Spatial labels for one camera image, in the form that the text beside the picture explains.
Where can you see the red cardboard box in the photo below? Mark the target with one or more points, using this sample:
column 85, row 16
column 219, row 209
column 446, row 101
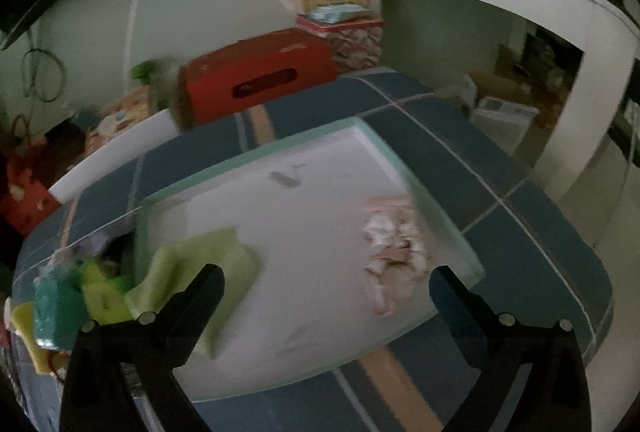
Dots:
column 260, row 61

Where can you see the red felt bag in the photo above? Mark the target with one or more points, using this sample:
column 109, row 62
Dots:
column 25, row 202

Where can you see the orange printed toy box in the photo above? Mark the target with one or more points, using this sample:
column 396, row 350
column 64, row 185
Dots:
column 125, row 111

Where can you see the blue plaid blanket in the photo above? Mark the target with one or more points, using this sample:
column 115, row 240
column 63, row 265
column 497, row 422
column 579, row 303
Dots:
column 450, row 151

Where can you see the light green cloth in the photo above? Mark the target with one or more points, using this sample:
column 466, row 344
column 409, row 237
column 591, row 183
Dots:
column 225, row 252

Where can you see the white tray with green rim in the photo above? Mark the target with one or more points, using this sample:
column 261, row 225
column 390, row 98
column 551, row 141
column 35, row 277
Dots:
column 310, row 222

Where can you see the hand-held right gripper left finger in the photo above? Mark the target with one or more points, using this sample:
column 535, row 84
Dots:
column 202, row 307

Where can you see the small gift bags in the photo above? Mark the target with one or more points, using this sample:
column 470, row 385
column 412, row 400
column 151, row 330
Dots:
column 355, row 41

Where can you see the pink white cloth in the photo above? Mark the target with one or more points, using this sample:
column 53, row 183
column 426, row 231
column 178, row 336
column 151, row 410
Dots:
column 395, row 237

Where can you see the yellow cloth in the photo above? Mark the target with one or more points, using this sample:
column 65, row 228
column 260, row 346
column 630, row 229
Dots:
column 22, row 319

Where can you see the brown cardboard box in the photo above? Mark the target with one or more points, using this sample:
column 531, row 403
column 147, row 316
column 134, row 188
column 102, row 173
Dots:
column 500, row 86

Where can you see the white appliance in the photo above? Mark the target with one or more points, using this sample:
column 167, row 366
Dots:
column 502, row 116

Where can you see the teal wipes packet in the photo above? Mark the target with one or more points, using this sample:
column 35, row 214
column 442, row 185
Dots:
column 55, row 307

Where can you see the white board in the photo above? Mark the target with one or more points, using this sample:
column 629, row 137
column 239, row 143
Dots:
column 125, row 141

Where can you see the light blue wipes packet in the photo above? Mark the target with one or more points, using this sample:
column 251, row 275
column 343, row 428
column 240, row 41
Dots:
column 340, row 13

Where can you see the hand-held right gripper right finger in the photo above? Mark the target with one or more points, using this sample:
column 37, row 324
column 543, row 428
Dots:
column 460, row 312

